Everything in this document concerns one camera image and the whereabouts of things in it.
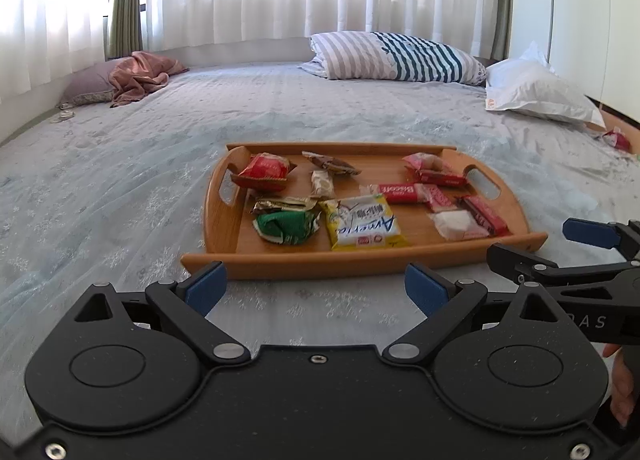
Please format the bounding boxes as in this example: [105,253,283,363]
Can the purple pillow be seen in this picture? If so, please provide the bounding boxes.
[58,58,122,110]

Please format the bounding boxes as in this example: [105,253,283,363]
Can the brown nut bar packet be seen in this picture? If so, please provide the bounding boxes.
[302,151,361,176]

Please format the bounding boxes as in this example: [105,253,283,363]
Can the beige nougat bar packet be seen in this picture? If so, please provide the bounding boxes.
[310,170,335,200]

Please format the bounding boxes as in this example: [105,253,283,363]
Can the red chocolate bar packet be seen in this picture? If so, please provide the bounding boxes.
[457,194,511,237]

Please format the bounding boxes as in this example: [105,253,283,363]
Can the striped pillow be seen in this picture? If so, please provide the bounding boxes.
[300,31,487,86]

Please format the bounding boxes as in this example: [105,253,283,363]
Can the red puffy snack bag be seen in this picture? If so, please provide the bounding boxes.
[231,152,296,192]

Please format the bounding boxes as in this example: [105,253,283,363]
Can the small object near pillow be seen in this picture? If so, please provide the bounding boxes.
[50,109,75,123]

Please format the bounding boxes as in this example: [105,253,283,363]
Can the red Biscoff biscuit packet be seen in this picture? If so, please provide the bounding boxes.
[361,184,427,204]

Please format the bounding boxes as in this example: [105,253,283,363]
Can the green snack packet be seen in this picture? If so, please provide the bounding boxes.
[253,211,320,246]

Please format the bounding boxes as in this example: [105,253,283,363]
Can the red square wafer packet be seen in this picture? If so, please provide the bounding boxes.
[424,184,457,213]

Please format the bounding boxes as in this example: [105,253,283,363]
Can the light blue bedspread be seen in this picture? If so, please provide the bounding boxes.
[1,64,639,444]

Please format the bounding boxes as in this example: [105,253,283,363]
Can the white pillow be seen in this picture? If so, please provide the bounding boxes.
[485,42,605,130]

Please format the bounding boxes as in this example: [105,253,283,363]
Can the yellow snack packet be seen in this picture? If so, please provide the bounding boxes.
[320,194,409,252]

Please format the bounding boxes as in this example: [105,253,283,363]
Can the green drape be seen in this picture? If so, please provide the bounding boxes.
[106,0,142,59]

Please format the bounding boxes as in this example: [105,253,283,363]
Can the white cake clear packet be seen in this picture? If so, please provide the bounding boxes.
[431,211,489,241]

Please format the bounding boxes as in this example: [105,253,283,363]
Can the small red item bedside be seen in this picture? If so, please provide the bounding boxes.
[599,126,632,154]

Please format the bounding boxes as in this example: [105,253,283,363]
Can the pink white candy packet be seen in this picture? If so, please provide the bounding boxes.
[402,152,446,172]

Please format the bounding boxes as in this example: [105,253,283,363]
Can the wooden serving tray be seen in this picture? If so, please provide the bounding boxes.
[181,142,548,280]

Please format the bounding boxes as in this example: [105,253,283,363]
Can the gold snack packet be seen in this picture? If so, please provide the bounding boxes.
[250,197,318,215]

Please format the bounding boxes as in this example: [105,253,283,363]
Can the person's right hand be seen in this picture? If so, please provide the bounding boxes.
[602,343,636,428]

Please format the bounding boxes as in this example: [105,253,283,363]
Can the pink crumpled cloth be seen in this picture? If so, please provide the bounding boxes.
[108,50,188,108]

